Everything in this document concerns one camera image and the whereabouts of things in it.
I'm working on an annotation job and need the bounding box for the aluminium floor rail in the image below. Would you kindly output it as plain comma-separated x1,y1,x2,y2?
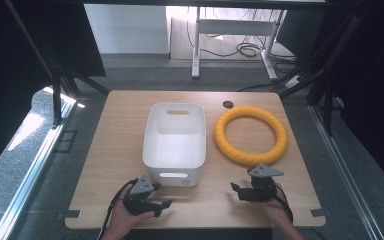
0,98,78,240
307,104,384,240

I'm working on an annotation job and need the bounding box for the black curtain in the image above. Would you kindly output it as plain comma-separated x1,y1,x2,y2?
0,0,107,183
308,0,384,198

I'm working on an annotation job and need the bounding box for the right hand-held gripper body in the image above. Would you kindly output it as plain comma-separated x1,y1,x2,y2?
238,163,285,203

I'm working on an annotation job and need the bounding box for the white power strip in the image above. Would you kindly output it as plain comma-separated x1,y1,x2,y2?
284,74,305,90

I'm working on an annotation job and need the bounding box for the person's right hand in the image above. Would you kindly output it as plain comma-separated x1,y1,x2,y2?
258,182,294,228

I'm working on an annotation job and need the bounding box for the yellow foam ring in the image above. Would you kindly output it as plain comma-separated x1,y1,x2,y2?
213,105,289,167

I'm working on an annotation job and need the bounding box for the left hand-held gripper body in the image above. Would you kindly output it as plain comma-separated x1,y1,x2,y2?
122,174,161,217

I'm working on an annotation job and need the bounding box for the person's left hand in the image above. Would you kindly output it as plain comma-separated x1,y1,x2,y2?
101,184,156,236

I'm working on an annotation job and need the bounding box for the white plastic storage bin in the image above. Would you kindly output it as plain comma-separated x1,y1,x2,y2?
142,101,208,188

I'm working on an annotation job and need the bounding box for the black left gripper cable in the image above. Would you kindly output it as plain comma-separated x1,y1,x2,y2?
96,178,139,240

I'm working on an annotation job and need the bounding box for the black metal stand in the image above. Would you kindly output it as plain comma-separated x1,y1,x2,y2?
2,0,111,129
271,11,368,137

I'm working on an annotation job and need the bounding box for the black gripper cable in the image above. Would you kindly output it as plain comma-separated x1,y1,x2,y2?
96,178,139,240
273,183,295,225

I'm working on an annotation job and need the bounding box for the bundle of black floor cables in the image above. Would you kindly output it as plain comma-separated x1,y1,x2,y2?
185,8,298,68

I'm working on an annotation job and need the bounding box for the white desk frame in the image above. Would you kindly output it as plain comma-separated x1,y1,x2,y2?
191,6,286,82

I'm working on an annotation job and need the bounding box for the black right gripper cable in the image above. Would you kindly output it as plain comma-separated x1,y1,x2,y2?
273,183,295,225

